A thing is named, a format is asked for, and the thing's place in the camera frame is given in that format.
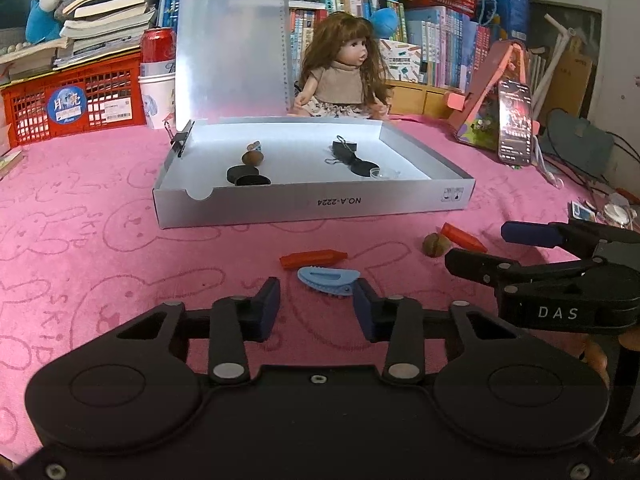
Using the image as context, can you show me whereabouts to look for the white paper cup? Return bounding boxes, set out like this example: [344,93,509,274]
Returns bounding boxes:
[138,73,175,130]

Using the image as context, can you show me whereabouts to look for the row of upright books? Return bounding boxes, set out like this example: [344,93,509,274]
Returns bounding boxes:
[290,0,491,91]

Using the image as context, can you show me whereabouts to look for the black round cap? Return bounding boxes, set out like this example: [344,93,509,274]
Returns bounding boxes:
[227,165,271,186]

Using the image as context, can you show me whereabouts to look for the blue hair clip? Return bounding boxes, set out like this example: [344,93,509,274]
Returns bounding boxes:
[297,266,360,297]

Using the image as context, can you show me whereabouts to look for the red soda can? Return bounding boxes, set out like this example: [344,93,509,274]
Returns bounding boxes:
[140,27,176,77]

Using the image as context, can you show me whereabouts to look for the red plastic basket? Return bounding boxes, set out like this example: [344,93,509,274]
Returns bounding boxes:
[1,50,145,148]

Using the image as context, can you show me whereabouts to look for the pink bunny towel mat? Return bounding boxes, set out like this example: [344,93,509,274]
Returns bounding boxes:
[1,122,589,463]

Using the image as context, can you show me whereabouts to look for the walnut on mat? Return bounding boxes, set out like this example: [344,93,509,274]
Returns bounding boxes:
[422,233,452,258]

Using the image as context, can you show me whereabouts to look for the translucent clipboard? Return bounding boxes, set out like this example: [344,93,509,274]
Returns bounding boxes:
[175,0,293,127]

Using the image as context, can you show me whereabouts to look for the pink phone stand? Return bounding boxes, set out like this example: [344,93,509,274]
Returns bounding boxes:
[447,40,539,162]

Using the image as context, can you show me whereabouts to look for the small clear cap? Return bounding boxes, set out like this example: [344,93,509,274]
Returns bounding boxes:
[370,167,400,180]

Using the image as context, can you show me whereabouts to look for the wooden drawer box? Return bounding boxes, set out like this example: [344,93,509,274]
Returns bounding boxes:
[386,80,452,119]

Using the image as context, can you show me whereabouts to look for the white cardboard box tray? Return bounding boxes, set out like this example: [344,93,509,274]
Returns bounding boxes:
[153,117,475,229]

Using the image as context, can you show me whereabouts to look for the operator right hand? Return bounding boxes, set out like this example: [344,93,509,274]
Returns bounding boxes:
[582,327,639,387]

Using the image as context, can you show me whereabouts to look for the smartphone on stand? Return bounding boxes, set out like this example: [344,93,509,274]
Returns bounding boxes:
[497,79,533,166]

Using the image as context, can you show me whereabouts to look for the black round disc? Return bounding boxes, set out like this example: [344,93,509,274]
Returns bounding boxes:
[349,159,380,178]

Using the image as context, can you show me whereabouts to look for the black binder clip on box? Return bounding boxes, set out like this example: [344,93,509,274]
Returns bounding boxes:
[164,119,194,157]

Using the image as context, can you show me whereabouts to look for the blue white plush left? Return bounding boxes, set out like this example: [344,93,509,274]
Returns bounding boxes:
[25,0,62,44]

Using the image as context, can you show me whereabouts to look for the brown haired doll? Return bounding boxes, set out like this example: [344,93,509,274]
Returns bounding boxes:
[291,12,390,120]

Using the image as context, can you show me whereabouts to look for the black binder clip in box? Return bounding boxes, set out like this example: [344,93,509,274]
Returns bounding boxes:
[324,136,357,166]

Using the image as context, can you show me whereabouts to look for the stack of books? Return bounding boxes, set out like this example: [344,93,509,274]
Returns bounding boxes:
[1,0,160,81]

